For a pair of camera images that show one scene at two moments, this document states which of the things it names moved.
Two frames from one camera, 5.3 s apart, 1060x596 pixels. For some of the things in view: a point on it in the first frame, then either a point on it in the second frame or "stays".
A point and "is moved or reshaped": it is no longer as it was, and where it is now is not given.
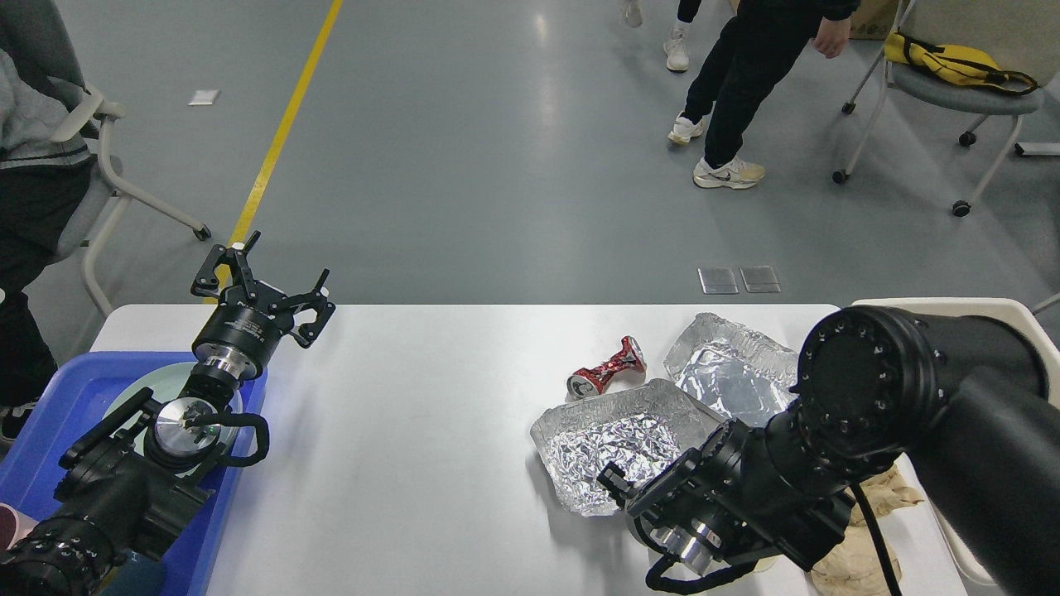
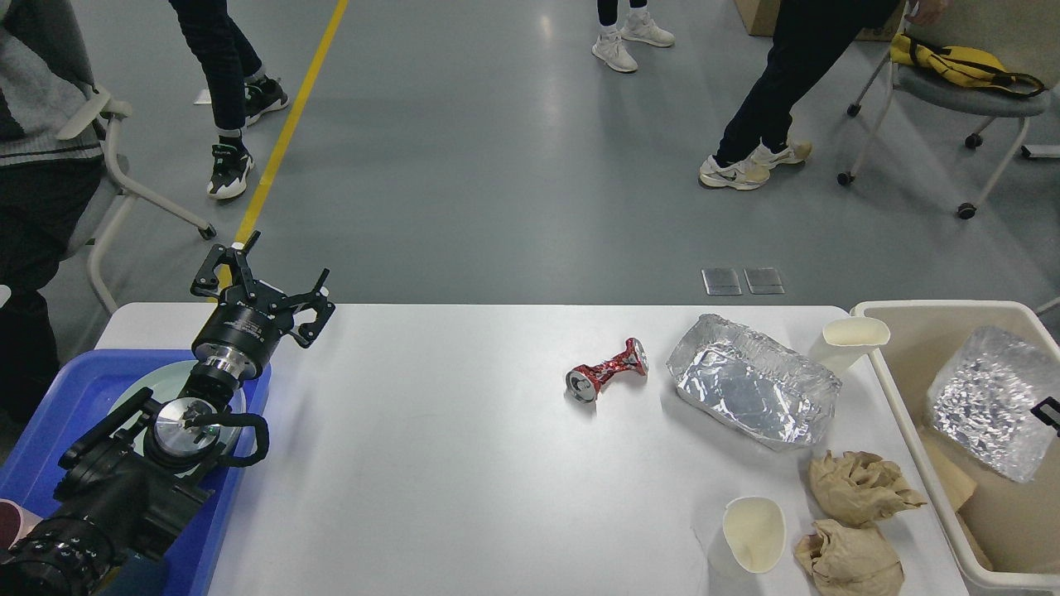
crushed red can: [592, 380] stays
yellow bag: [960, 64] stays
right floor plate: [760, 279] stays
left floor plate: [718, 280] stays
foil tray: [638, 427] is moved or reshaped
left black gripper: [242, 331] stays
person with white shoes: [676, 44] → [609, 47]
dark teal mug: [138, 574] stays
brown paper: [884, 492] stays
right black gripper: [675, 500] → [1048, 411]
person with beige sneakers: [744, 63] → [805, 41]
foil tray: [736, 371] stays
